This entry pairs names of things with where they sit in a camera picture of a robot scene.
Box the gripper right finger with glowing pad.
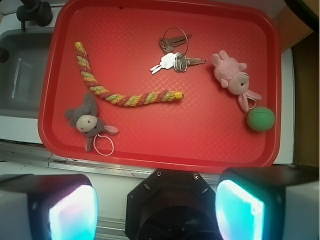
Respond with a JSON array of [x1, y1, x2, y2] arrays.
[[215, 166, 320, 240]]

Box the black faucet fixture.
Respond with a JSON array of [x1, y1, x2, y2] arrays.
[[16, 0, 53, 32]]

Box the red plastic tray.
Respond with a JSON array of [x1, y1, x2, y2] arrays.
[[38, 0, 282, 173]]

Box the bunch of silver keys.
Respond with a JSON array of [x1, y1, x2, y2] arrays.
[[149, 27, 207, 75]]

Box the gray plush bunny keychain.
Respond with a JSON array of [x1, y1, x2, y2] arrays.
[[64, 93, 120, 157]]

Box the multicolored twisted rope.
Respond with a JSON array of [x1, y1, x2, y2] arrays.
[[74, 41, 185, 108]]

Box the pink plush bunny keychain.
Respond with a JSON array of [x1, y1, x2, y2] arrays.
[[211, 50, 262, 113]]

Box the gray sink basin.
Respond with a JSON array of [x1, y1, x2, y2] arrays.
[[0, 27, 54, 119]]

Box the green textured ball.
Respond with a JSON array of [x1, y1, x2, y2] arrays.
[[247, 107, 276, 132]]

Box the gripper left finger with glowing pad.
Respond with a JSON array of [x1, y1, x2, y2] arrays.
[[0, 174, 98, 240]]

